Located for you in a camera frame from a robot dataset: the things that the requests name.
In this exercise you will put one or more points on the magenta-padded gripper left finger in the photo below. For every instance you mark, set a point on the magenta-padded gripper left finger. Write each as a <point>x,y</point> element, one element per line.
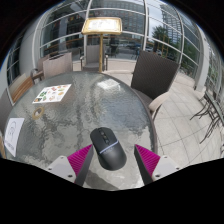
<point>78,160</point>

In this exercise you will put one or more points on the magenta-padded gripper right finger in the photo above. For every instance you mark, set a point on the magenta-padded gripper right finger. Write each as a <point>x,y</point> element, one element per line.
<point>149,160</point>

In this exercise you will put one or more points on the black computer mouse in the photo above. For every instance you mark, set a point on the black computer mouse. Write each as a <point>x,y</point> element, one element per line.
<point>108,150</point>

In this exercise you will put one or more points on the round gold table cap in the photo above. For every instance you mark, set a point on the round gold table cap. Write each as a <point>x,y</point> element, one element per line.
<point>38,113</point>

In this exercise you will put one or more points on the colourful picture menu card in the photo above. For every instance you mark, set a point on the colourful picture menu card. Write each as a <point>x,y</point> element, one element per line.
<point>51,94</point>

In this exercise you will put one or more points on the dark metal folding table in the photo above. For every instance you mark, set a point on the dark metal folding table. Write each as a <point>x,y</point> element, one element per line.
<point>213,106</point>

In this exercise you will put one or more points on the gold framed menu stand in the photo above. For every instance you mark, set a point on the gold framed menu stand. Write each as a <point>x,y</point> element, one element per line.
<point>101,26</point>

